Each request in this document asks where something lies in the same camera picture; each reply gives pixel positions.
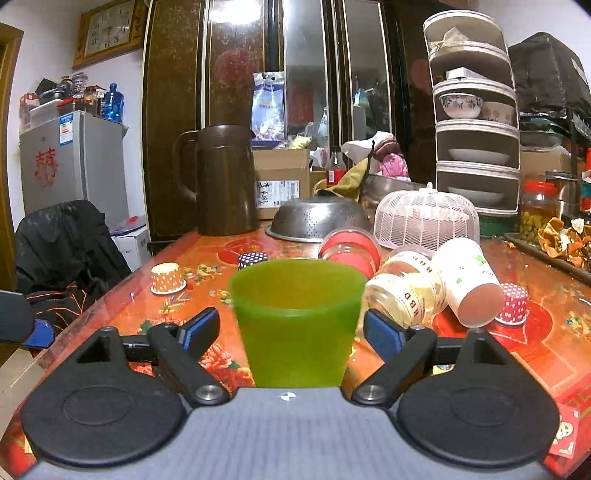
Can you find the green plastic cup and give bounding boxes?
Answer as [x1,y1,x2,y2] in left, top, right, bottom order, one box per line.
[228,259,367,388]

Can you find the clear HBD cup lower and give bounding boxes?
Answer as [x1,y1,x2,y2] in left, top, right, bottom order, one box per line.
[360,272,448,328]

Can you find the red banded clear cup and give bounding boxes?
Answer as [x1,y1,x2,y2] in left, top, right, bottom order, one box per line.
[318,227,382,279]

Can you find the white paper cup green print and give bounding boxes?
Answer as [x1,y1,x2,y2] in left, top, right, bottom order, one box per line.
[432,238,505,328]

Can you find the orange polka dot cupcake liner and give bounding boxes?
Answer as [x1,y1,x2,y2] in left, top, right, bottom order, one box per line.
[150,262,186,295]

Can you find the black jacket on chair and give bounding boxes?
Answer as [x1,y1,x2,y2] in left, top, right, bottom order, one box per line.
[15,200,131,334]

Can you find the navy polka dot cupcake liner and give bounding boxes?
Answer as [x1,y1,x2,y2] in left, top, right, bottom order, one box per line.
[238,251,269,270]

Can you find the white mesh food cover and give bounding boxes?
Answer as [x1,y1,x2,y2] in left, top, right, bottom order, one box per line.
[373,184,480,252]

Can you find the red polka dot cupcake liner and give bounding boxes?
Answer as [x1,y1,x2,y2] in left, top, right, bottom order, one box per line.
[495,283,529,327]

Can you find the steel colander bowl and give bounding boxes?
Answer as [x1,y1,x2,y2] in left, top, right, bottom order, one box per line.
[266,196,372,243]

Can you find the silver refrigerator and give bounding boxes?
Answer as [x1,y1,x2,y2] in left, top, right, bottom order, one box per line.
[20,111,129,228]

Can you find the brown plastic pitcher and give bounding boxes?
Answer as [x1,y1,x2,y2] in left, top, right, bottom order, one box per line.
[172,125,259,236]

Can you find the red label soda bottle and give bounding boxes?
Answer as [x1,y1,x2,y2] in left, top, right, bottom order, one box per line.
[325,146,348,187]

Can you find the cardboard box with label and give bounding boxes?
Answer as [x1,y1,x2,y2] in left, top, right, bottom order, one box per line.
[253,149,311,220]

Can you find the tray of dried orange peels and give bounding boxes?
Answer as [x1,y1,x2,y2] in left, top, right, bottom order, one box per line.
[504,215,590,285]

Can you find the glass jar red lid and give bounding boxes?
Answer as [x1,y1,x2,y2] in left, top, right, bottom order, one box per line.
[519,180,558,244]

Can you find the red fu envelope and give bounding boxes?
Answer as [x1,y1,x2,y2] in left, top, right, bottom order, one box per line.
[549,404,580,459]

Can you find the blue white snack bag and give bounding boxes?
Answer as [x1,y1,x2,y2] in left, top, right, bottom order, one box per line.
[250,71,286,148]

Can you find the blue water bottle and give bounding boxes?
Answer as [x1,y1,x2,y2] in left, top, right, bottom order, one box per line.
[102,83,124,123]

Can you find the steel pot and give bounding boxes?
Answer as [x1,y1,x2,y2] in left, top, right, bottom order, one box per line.
[545,171,580,219]

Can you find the blue white porcelain bowl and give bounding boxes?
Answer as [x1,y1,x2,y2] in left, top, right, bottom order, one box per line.
[440,93,484,119]

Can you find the white tiered dish rack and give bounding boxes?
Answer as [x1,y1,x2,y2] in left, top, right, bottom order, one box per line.
[423,10,521,217]

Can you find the dark wooden glass cabinet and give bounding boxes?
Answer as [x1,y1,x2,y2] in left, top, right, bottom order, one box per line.
[142,1,446,243]

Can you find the framed wall clock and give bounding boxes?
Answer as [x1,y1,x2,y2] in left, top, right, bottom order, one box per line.
[72,0,148,70]

